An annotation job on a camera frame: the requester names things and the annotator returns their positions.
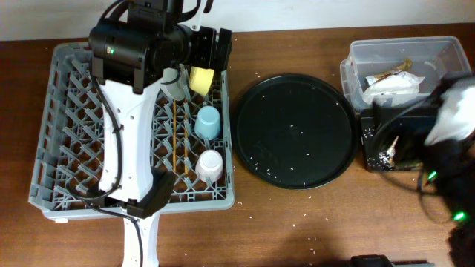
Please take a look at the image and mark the yellow bowl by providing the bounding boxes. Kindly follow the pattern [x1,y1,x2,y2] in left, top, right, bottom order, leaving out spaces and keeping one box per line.
[189,66,214,96]

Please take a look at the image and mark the grey round plate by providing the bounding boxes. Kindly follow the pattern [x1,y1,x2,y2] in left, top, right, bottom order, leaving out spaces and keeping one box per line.
[160,64,189,101]

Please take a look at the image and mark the wooden chopstick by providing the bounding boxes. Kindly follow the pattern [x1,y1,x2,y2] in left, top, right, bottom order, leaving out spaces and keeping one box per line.
[172,100,177,172]
[183,100,189,174]

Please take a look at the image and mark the light blue plastic cup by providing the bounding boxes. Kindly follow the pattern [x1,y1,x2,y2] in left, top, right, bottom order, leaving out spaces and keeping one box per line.
[194,106,221,141]

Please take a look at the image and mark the pink plastic cup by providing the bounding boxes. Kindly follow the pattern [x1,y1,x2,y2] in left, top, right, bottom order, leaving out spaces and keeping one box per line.
[195,150,224,182]

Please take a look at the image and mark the gold snack wrapper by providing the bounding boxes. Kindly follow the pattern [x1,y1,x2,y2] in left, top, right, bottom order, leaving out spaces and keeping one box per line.
[366,59,413,85]

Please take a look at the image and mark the white napkin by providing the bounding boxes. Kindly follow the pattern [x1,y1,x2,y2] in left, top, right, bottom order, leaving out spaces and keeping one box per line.
[362,71,425,105]

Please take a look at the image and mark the food scraps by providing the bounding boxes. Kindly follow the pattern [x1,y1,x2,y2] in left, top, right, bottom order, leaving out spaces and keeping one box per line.
[363,128,399,172]

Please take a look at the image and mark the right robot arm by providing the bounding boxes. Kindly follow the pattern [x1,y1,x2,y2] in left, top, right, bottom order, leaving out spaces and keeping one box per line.
[359,71,474,266]

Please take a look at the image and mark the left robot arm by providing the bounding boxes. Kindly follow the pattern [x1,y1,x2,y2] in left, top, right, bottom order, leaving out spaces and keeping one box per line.
[84,0,232,266]

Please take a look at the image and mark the grey dishwasher rack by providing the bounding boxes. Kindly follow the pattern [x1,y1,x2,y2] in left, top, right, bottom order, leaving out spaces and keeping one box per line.
[28,42,235,223]

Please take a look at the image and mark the round black tray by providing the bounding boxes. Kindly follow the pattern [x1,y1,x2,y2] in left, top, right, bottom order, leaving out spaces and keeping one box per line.
[231,74,360,190]

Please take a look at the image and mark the clear plastic bin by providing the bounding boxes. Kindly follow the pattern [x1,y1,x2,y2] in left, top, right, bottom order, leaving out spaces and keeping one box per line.
[340,36,471,112]

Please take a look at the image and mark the black rectangular tray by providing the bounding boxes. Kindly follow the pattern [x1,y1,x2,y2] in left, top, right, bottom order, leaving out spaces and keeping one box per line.
[360,107,437,171]

